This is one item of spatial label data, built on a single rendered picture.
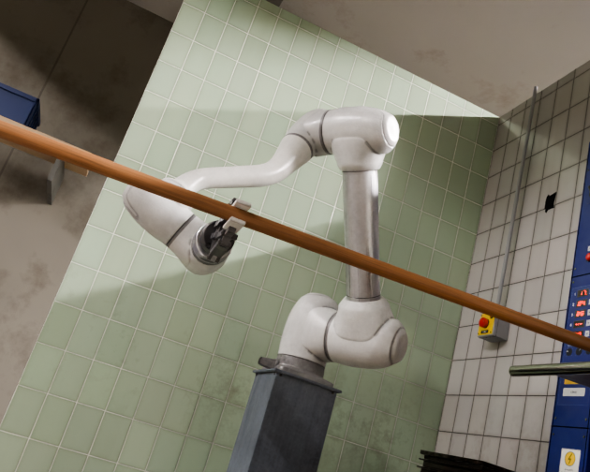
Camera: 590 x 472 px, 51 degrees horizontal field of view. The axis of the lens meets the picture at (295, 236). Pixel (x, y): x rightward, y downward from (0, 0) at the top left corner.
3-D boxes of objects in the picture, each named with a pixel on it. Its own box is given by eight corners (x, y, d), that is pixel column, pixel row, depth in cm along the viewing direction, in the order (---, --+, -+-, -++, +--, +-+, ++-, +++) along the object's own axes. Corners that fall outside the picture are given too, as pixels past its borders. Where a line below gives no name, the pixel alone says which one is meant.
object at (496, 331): (491, 343, 243) (494, 318, 246) (508, 341, 234) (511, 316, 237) (475, 336, 241) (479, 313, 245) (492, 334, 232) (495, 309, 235)
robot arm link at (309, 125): (273, 129, 177) (314, 126, 170) (302, 99, 189) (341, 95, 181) (288, 168, 184) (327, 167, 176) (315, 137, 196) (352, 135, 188)
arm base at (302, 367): (248, 367, 194) (254, 350, 195) (310, 389, 199) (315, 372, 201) (267, 365, 177) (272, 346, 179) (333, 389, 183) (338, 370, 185)
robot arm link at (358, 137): (350, 354, 196) (415, 365, 184) (324, 370, 183) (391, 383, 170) (342, 109, 185) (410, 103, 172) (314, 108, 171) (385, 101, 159)
